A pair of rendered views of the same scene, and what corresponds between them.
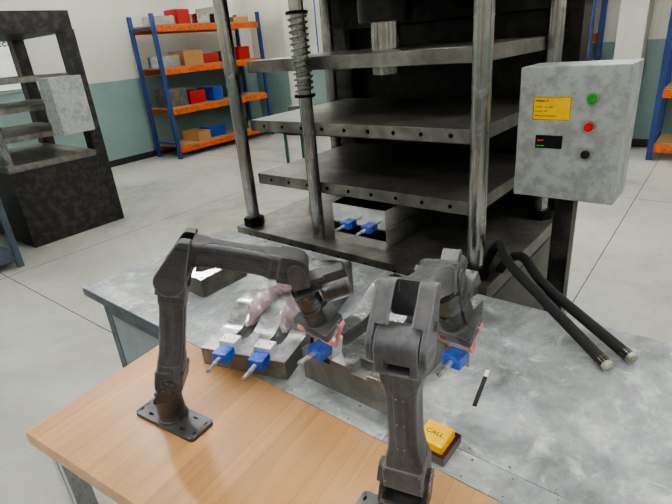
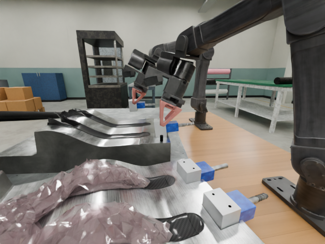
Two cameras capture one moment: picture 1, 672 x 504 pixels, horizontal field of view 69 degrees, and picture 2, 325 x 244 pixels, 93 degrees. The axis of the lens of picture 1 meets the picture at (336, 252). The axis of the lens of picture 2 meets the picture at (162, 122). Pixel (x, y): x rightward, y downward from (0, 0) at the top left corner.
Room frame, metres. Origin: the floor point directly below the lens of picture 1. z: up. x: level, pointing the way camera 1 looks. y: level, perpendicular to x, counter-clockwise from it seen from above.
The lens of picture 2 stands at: (1.33, 0.38, 1.08)
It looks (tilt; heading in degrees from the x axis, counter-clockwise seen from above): 18 degrees down; 226
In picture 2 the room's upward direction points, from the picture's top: straight up
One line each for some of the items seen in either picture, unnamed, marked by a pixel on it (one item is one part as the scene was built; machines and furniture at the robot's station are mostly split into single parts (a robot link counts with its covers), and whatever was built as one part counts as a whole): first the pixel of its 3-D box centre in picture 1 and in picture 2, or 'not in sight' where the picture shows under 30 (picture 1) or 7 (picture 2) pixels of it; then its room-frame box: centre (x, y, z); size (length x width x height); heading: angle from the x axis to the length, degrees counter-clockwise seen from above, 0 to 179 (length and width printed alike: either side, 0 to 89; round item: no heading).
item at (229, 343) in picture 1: (221, 356); (240, 204); (1.07, 0.32, 0.85); 0.13 x 0.05 x 0.05; 156
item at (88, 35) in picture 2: not in sight; (108, 75); (-0.89, -4.30, 1.03); 1.54 x 0.94 x 2.06; 50
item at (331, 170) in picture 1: (396, 170); not in sight; (2.23, -0.32, 1.01); 1.10 x 0.74 x 0.05; 49
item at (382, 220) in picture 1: (391, 208); not in sight; (2.09, -0.27, 0.87); 0.50 x 0.27 x 0.17; 139
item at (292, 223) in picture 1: (392, 225); not in sight; (2.19, -0.28, 0.75); 1.30 x 0.84 x 0.06; 49
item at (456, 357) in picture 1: (452, 360); (142, 104); (0.87, -0.23, 0.93); 0.13 x 0.05 x 0.05; 139
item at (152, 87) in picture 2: not in sight; (143, 93); (-1.69, -3.61, 0.46); 1.90 x 0.70 x 0.92; 50
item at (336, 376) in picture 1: (399, 324); (99, 134); (1.13, -0.15, 0.87); 0.50 x 0.26 x 0.14; 139
